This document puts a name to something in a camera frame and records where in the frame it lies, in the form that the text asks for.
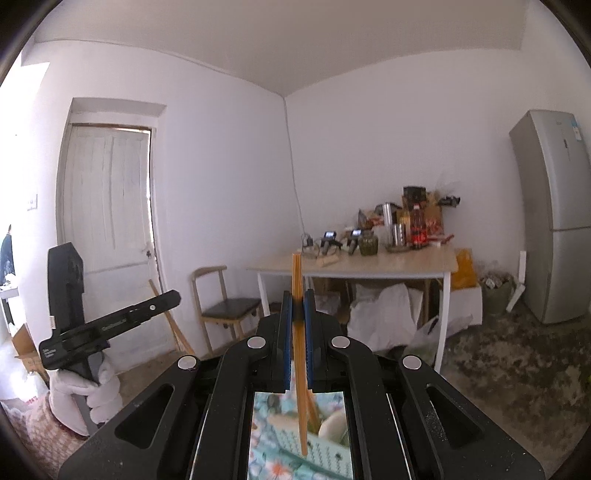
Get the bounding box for wooden chopstick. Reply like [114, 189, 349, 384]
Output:
[291, 253, 308, 457]

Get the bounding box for cream ladle spoon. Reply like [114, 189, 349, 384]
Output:
[318, 409, 349, 445]

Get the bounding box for patterned sleeve forearm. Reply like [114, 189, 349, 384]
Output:
[1, 393, 87, 479]

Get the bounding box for white gloved left hand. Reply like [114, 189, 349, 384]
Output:
[49, 356, 123, 437]

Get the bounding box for floral turquoise tablecloth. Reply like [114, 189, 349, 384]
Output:
[247, 391, 346, 479]

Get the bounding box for mint green utensil basket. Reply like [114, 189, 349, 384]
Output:
[267, 415, 353, 479]

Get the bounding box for white plastic bag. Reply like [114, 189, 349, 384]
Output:
[348, 283, 424, 352]

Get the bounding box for white door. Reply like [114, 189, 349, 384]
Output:
[57, 124, 177, 370]

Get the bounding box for wooden chair dark seat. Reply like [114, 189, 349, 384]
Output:
[190, 265, 263, 356]

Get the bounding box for yellow plastic bag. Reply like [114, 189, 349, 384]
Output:
[451, 248, 478, 291]

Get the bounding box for white side table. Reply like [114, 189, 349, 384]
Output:
[245, 243, 459, 375]

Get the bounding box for green glass jar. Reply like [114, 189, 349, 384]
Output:
[359, 230, 379, 256]

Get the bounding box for red drink bottle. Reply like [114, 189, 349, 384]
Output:
[411, 203, 428, 249]

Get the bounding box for grey refrigerator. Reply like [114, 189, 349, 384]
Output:
[510, 110, 590, 324]

